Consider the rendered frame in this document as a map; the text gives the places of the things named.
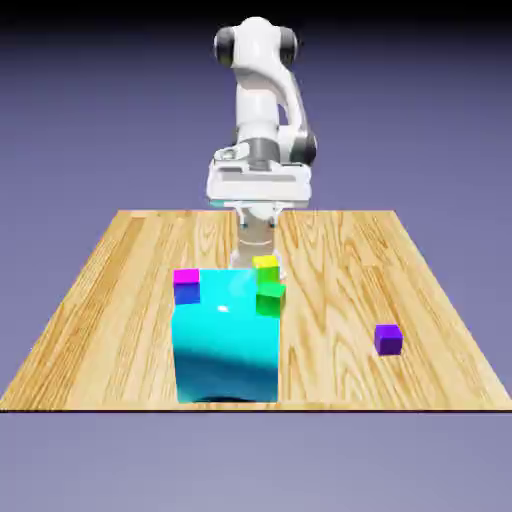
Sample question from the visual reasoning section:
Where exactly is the large cyan box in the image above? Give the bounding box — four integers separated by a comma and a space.
171, 268, 282, 404

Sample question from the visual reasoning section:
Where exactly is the small purple cube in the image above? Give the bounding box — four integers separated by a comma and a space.
374, 324, 404, 357

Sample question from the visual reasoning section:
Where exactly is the small magenta cube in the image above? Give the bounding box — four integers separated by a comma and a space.
172, 268, 202, 306

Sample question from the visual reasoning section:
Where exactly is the small yellow cube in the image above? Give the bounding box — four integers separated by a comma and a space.
252, 255, 281, 286

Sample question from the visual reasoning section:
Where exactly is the small green cube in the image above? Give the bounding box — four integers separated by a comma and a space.
255, 281, 288, 320

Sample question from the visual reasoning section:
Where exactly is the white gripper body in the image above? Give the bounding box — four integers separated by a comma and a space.
205, 158, 314, 210

